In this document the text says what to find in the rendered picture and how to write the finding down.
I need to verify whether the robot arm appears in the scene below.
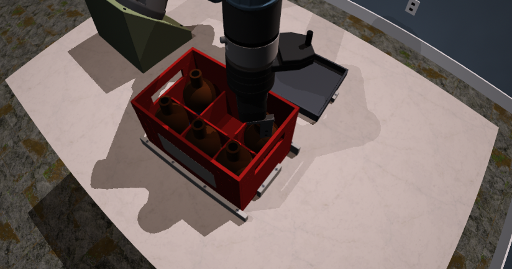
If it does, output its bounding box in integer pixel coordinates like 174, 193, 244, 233
115, 0, 282, 48

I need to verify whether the brown bottle with red label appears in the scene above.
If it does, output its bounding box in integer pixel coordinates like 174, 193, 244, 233
244, 122, 278, 154

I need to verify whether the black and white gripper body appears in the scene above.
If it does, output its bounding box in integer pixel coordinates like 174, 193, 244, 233
220, 30, 315, 122

